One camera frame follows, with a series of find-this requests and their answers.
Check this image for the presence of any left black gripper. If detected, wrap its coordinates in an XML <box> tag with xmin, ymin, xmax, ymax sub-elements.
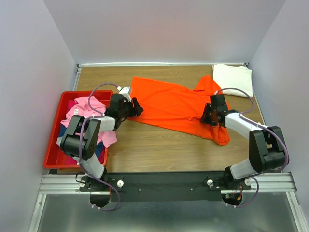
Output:
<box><xmin>119</xmin><ymin>97</ymin><xmax>144</xmax><ymax>118</ymax></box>

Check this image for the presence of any orange t shirt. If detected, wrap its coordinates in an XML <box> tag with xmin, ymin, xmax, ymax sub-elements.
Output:
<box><xmin>131</xmin><ymin>76</ymin><xmax>230</xmax><ymax>145</ymax></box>

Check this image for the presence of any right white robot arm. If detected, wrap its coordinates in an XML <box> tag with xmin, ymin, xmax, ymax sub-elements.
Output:
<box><xmin>200</xmin><ymin>94</ymin><xmax>289</xmax><ymax>189</ymax></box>

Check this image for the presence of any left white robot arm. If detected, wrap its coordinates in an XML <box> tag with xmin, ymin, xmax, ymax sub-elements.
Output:
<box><xmin>60</xmin><ymin>93</ymin><xmax>143</xmax><ymax>191</ymax></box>

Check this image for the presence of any folded white t shirt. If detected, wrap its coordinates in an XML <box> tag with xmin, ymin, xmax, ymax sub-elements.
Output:
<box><xmin>212</xmin><ymin>64</ymin><xmax>253</xmax><ymax>98</ymax></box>

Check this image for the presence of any navy blue printed t shirt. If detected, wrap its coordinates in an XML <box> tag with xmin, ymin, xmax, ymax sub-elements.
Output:
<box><xmin>56</xmin><ymin>124</ymin><xmax>104</xmax><ymax>159</ymax></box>

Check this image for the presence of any pink t shirt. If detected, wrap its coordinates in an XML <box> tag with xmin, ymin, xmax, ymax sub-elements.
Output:
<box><xmin>60</xmin><ymin>96</ymin><xmax>117</xmax><ymax>147</ymax></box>

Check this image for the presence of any magenta t shirt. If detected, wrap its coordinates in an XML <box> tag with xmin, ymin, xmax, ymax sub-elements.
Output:
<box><xmin>66</xmin><ymin>100</ymin><xmax>79</xmax><ymax>117</ymax></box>

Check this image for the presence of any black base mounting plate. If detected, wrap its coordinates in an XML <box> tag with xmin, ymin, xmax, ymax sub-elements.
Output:
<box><xmin>80</xmin><ymin>171</ymin><xmax>251</xmax><ymax>202</ymax></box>

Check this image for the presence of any red plastic bin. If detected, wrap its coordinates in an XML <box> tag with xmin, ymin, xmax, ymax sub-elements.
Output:
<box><xmin>43</xmin><ymin>90</ymin><xmax>113</xmax><ymax>170</ymax></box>

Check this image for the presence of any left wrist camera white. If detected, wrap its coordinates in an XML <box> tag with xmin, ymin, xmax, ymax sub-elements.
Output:
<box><xmin>119</xmin><ymin>87</ymin><xmax>131</xmax><ymax>102</ymax></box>

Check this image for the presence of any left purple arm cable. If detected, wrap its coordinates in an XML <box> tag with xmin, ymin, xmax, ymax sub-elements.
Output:
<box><xmin>77</xmin><ymin>83</ymin><xmax>124</xmax><ymax>167</ymax></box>

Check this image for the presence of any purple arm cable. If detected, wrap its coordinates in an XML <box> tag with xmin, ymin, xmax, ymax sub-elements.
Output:
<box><xmin>213</xmin><ymin>87</ymin><xmax>290</xmax><ymax>174</ymax></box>
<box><xmin>77</xmin><ymin>83</ymin><xmax>124</xmax><ymax>167</ymax></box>

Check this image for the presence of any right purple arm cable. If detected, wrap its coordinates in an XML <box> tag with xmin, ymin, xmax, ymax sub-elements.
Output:
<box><xmin>213</xmin><ymin>87</ymin><xmax>290</xmax><ymax>174</ymax></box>

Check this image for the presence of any aluminium frame rail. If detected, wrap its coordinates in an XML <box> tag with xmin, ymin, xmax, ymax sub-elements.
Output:
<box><xmin>39</xmin><ymin>173</ymin><xmax>297</xmax><ymax>194</ymax></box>

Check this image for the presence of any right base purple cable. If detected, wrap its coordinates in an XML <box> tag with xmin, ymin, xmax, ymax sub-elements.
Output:
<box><xmin>225</xmin><ymin>177</ymin><xmax>260</xmax><ymax>208</ymax></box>

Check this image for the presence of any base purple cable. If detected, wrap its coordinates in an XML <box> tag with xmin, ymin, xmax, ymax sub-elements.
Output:
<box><xmin>225</xmin><ymin>177</ymin><xmax>260</xmax><ymax>208</ymax></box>
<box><xmin>84</xmin><ymin>169</ymin><xmax>121</xmax><ymax>211</ymax></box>

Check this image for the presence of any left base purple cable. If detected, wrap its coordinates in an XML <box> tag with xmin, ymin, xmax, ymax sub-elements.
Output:
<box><xmin>84</xmin><ymin>169</ymin><xmax>121</xmax><ymax>211</ymax></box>

